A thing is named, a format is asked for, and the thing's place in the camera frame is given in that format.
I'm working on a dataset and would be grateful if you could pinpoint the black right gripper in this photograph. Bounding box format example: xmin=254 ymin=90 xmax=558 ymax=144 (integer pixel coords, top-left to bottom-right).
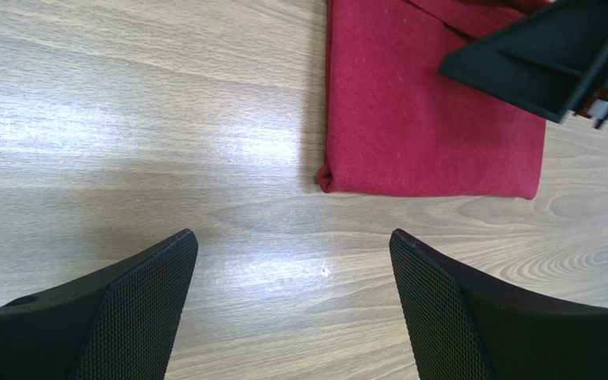
xmin=439 ymin=1 xmax=608 ymax=129

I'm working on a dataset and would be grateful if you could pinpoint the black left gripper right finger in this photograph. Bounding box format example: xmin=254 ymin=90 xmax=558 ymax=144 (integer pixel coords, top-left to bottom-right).
xmin=389 ymin=230 xmax=608 ymax=379

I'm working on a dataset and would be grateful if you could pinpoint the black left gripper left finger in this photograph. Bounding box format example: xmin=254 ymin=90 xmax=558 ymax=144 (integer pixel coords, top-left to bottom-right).
xmin=0 ymin=230 xmax=198 ymax=379

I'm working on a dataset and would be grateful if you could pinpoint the red t shirt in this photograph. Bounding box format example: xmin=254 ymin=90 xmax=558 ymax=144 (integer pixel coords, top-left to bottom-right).
xmin=317 ymin=0 xmax=546 ymax=200

